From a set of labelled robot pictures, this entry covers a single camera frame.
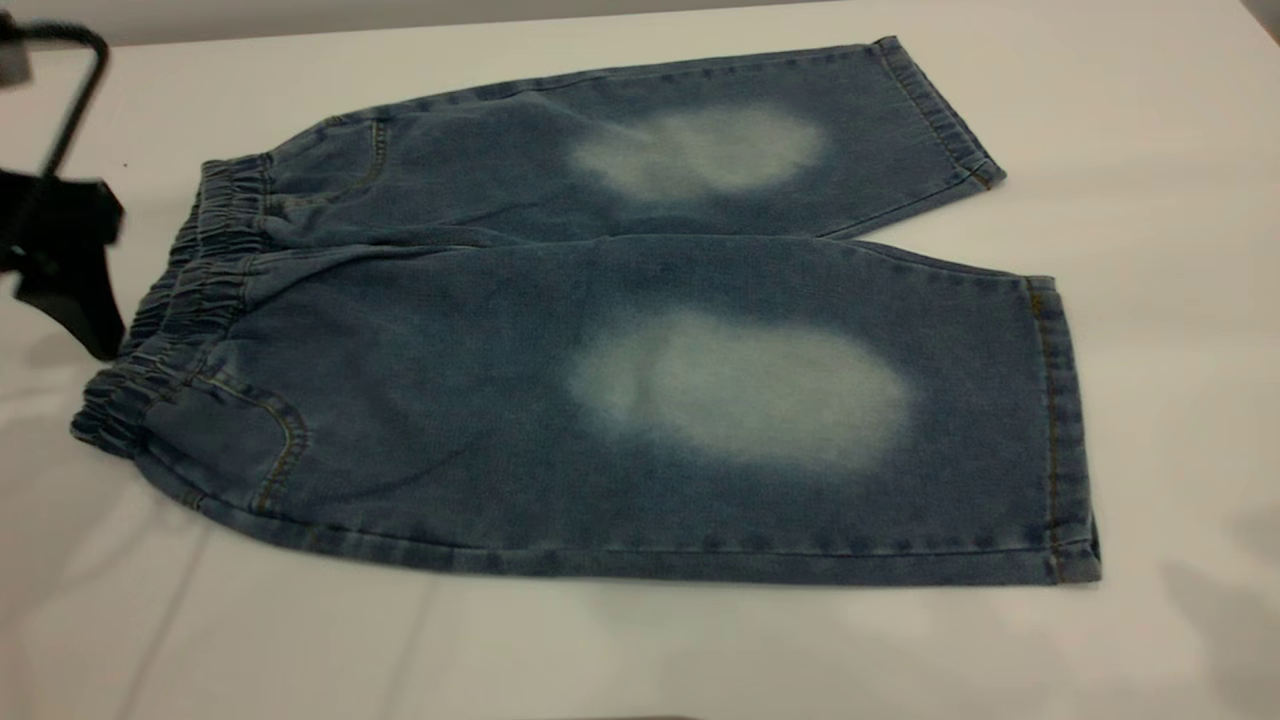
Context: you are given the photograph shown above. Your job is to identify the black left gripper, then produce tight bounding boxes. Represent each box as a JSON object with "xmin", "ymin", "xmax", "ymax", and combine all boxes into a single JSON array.
[{"xmin": 0, "ymin": 168, "xmax": 128, "ymax": 363}]

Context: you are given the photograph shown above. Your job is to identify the blue denim children's pants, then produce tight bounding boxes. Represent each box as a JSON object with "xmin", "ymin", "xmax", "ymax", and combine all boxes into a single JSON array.
[{"xmin": 70, "ymin": 37, "xmax": 1103, "ymax": 587}]

